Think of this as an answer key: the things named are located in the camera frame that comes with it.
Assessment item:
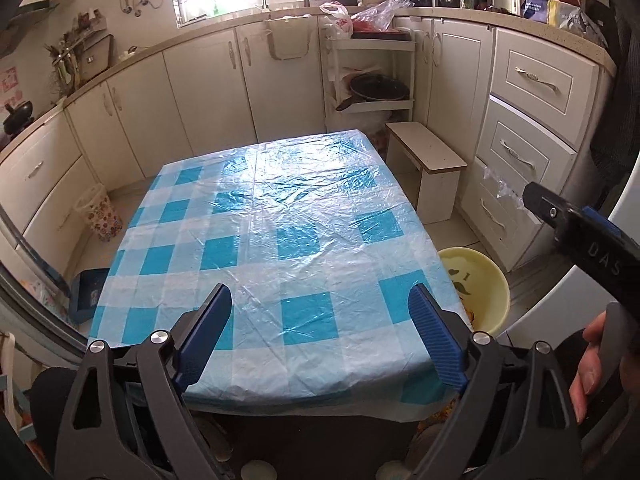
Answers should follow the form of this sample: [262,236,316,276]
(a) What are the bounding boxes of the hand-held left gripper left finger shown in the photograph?
[55,282,233,480]

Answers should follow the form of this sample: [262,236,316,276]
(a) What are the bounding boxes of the white corner shelf rack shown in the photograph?
[322,35,417,133]

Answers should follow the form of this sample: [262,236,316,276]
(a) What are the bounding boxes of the black wok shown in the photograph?
[2,101,35,136]

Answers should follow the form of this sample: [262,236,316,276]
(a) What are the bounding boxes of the blue checkered plastic tablecloth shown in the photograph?
[87,129,473,418]

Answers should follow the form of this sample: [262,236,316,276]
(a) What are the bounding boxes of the white lower kitchen cabinets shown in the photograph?
[0,12,496,281]

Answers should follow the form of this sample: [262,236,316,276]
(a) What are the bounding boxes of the white wooden stool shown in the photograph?
[385,121,468,223]

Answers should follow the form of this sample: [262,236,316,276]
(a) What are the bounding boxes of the pink wall stickers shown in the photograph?
[0,65,26,106]

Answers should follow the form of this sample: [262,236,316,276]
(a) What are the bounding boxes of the yellow plastic basin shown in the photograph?
[437,246,512,337]

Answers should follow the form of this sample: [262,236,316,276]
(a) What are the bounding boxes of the white drawer unit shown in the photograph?
[460,25,601,271]

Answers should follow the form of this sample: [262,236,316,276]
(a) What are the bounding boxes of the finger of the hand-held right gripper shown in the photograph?
[522,181,629,247]

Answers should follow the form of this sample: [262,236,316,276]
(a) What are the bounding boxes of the clear plastic film scrap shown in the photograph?
[482,167,526,216]

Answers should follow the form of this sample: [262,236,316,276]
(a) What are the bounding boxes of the blue box on floor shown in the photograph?
[70,267,108,323]

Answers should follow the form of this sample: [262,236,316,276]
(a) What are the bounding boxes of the cluttered utensil rack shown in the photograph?
[45,15,113,96]

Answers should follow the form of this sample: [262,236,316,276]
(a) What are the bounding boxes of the clear plastic bag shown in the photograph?
[350,0,416,35]

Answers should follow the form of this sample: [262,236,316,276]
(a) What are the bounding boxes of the range hood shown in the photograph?
[0,0,61,56]

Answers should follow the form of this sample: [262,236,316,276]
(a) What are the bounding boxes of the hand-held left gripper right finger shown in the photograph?
[407,282,583,480]

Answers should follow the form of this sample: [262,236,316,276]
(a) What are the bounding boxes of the patterned waste basket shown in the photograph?
[74,183,124,243]

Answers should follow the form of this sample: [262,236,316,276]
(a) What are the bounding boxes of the white red-printed plastic bag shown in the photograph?
[320,1,353,38]

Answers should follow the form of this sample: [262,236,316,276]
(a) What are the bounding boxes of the black frying pan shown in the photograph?
[336,74,410,112]

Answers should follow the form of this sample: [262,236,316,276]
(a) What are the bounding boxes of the silver foil bag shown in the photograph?
[560,10,608,48]

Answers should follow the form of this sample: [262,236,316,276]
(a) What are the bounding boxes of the person's right hand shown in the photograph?
[569,311,622,424]

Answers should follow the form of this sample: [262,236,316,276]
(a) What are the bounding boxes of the dark blue box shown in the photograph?
[522,0,551,22]

